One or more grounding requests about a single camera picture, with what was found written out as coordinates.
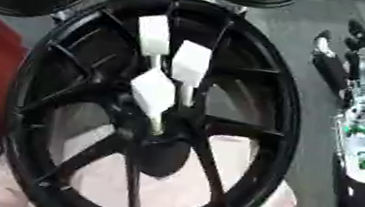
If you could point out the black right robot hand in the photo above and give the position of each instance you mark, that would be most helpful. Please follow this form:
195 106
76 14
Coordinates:
333 66

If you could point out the black spoked wheel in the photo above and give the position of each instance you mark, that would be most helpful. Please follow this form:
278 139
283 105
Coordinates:
263 96

